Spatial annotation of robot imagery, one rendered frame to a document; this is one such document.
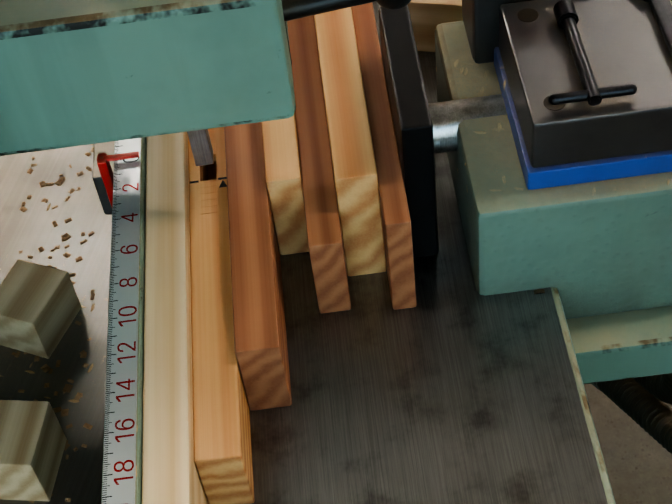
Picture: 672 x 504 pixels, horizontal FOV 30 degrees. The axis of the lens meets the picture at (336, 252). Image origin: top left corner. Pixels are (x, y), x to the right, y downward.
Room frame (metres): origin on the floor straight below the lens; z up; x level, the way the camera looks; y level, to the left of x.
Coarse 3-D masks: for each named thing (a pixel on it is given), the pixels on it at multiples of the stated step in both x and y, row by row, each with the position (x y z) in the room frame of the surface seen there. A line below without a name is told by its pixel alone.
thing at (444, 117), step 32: (384, 32) 0.47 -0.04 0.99; (384, 64) 0.48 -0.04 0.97; (416, 64) 0.45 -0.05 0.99; (416, 96) 0.43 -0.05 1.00; (416, 128) 0.41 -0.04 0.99; (448, 128) 0.44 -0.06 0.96; (416, 160) 0.41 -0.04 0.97; (416, 192) 0.41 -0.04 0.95; (416, 224) 0.41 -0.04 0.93; (416, 256) 0.41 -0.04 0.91
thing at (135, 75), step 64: (0, 0) 0.44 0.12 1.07; (64, 0) 0.43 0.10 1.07; (128, 0) 0.43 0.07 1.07; (192, 0) 0.42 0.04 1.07; (256, 0) 0.42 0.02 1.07; (0, 64) 0.42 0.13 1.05; (64, 64) 0.42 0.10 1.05; (128, 64) 0.42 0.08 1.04; (192, 64) 0.42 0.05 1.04; (256, 64) 0.42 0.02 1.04; (0, 128) 0.42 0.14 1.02; (64, 128) 0.42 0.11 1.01; (128, 128) 0.42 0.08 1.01; (192, 128) 0.42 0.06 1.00
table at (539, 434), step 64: (448, 192) 0.45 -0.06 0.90; (448, 256) 0.41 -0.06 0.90; (320, 320) 0.38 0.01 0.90; (384, 320) 0.37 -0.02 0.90; (448, 320) 0.37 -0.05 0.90; (512, 320) 0.36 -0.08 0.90; (576, 320) 0.38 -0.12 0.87; (640, 320) 0.37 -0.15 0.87; (320, 384) 0.34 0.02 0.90; (384, 384) 0.34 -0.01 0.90; (448, 384) 0.33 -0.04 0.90; (512, 384) 0.33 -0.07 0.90; (576, 384) 0.32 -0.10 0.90; (256, 448) 0.31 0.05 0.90; (320, 448) 0.31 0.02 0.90; (384, 448) 0.30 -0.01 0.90; (448, 448) 0.30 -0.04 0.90; (512, 448) 0.29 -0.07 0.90; (576, 448) 0.29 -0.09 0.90
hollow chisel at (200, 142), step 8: (192, 136) 0.45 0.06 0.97; (200, 136) 0.45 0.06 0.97; (208, 136) 0.45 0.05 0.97; (192, 144) 0.45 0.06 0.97; (200, 144) 0.45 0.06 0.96; (208, 144) 0.45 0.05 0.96; (192, 152) 0.45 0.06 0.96; (200, 152) 0.45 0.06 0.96; (208, 152) 0.45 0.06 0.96; (200, 160) 0.45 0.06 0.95; (208, 160) 0.45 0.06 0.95
